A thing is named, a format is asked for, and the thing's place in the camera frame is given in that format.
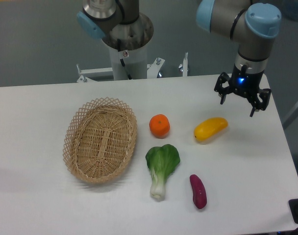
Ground purple sweet potato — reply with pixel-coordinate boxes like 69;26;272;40
190;174;207;210

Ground black cable on pedestal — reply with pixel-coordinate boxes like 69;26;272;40
116;38;133;80

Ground woven wicker basket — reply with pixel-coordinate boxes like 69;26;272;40
63;97;137;184

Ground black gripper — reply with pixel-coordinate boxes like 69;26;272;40
214;65;272;117

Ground green bok choy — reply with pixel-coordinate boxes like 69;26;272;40
146;144;180;201

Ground white furniture leg right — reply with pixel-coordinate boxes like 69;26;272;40
282;101;298;130

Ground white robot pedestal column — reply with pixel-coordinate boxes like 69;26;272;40
108;46;148;81

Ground orange tangerine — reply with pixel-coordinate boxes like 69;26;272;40
149;114;171;139

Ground yellow mango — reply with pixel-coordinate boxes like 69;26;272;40
194;117;228;141

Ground white metal mounting frame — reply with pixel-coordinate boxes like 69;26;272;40
76;52;190;83

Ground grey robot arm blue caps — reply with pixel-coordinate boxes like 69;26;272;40
76;0;281;112

